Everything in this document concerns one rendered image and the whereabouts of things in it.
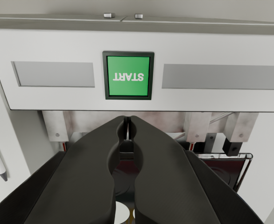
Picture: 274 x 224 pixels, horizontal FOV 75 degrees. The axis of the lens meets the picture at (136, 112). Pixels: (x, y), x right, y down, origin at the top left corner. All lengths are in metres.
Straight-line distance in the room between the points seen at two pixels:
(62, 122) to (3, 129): 0.08
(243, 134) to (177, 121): 0.12
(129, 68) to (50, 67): 0.09
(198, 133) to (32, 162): 0.28
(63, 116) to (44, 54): 0.12
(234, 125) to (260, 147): 0.21
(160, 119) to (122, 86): 0.14
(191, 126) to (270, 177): 0.38
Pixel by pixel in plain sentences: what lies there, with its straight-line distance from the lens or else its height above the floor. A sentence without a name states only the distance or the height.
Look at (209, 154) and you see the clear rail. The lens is 0.39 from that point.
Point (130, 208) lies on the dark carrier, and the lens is 0.48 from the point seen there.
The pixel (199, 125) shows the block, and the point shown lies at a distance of 0.33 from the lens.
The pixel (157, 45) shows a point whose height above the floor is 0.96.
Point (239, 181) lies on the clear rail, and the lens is 0.47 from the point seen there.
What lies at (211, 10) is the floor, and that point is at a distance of 1.25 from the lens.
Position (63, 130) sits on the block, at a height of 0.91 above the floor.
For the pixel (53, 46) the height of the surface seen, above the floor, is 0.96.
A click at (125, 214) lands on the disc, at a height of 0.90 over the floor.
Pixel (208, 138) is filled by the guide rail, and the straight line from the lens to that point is 0.43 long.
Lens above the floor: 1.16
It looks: 61 degrees down
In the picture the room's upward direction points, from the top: 177 degrees clockwise
